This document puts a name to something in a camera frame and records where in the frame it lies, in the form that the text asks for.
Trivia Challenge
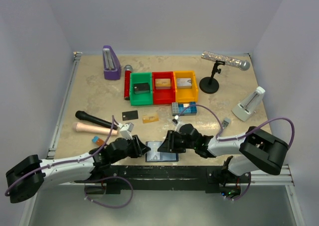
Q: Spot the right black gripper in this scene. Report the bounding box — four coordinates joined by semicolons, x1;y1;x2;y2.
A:
157;130;196;153

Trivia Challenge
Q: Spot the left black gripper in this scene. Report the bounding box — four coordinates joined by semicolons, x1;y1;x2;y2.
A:
111;134;151;164

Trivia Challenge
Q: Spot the navy blue card holder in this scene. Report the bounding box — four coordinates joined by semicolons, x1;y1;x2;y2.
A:
145;152;179;163

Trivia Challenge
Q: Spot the gold card from holder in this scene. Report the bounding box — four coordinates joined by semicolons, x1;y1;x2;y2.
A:
142;113;159;124

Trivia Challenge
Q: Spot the black VIP card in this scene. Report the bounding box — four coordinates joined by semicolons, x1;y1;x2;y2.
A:
122;110;139;121

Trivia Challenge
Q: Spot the silver VIP card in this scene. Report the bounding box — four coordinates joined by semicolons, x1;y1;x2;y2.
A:
146;141;162;162

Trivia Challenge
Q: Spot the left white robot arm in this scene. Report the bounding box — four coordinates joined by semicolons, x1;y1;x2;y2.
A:
4;135;150;204

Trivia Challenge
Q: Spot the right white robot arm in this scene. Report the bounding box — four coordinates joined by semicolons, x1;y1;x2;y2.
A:
158;124;289;182

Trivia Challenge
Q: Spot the black credit card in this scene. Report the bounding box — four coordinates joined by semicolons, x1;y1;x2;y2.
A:
133;83;150;95

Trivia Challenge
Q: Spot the gold credit card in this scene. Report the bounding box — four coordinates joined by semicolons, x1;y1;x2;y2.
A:
155;78;171;90

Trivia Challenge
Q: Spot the silver credit card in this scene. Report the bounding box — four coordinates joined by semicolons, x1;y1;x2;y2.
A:
176;78;192;89

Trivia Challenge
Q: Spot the blue grey lego block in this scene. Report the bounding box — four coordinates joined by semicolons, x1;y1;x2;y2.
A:
171;102;197;116

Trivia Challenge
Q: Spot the orange blue toy block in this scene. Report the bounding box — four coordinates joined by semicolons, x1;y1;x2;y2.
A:
92;136;105;147

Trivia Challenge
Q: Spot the red plastic bin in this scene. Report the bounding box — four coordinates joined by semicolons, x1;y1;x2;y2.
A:
152;71;176;105

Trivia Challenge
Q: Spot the green plastic bin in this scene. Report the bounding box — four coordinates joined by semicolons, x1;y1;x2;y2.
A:
130;72;153;106

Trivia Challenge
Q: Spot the yellow plastic bin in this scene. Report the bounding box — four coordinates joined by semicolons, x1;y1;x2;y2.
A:
173;71;198;103

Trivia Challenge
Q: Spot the small grey block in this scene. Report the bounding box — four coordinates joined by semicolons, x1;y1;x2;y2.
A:
222;117;231;129

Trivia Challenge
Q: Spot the pink microphone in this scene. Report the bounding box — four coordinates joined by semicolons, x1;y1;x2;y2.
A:
72;122;118;136

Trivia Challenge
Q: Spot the black microphone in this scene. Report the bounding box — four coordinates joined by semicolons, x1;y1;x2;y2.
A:
75;111;118;130

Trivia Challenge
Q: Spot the black microphone stand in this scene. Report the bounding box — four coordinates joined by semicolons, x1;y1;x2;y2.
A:
199;61;225;94

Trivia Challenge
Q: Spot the red microphone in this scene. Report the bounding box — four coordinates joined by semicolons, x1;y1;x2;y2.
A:
124;65;133;101

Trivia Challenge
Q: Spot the purple metronome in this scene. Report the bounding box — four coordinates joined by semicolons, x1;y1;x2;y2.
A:
102;45;122;81

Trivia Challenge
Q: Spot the white metronome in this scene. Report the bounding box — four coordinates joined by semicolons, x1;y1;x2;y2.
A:
232;86;265;122

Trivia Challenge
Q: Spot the glitter silver microphone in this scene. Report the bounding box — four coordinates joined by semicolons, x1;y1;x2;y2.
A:
201;51;250;71

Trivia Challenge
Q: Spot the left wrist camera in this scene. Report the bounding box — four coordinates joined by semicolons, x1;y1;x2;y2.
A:
118;122;134;140

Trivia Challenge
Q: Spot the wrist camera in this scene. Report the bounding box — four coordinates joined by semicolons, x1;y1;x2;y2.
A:
118;122;134;140
172;115;181;132

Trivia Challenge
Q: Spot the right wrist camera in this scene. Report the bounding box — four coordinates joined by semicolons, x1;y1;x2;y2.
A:
172;115;181;132

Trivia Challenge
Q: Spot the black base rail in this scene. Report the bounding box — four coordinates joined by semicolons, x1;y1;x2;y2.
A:
97;165;240;195

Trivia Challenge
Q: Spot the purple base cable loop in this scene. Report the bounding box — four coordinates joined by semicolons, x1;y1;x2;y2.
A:
84;175;135;209

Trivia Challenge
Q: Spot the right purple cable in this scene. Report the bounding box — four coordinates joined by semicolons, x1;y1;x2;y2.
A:
175;104;295;147

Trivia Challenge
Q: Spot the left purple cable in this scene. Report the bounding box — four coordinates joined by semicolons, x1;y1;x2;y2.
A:
4;115;120;197

